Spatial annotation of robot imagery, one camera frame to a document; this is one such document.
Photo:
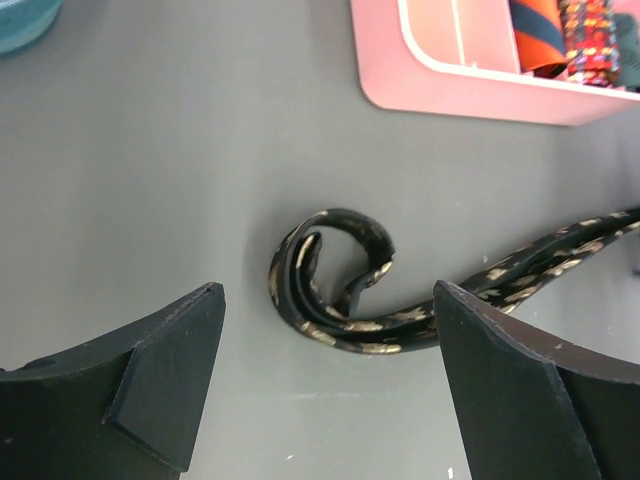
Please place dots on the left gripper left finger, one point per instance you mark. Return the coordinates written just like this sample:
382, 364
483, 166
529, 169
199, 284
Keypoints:
125, 405

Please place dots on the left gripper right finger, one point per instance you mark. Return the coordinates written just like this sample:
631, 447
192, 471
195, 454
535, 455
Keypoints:
531, 405

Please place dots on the dark grey table mat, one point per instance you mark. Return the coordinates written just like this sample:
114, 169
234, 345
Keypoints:
150, 147

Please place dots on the pink divided organizer box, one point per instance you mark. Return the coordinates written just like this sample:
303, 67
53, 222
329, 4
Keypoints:
460, 58

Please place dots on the rolled red multicolour tie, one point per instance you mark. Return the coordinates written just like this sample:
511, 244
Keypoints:
590, 42

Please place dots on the rolled dark teal tie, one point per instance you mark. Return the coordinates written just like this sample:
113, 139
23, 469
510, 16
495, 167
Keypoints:
627, 36

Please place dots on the rolled orange navy striped tie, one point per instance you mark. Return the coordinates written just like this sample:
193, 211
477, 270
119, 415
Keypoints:
539, 37

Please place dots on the teal white laundry basket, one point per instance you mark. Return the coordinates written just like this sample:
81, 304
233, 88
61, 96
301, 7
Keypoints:
24, 22

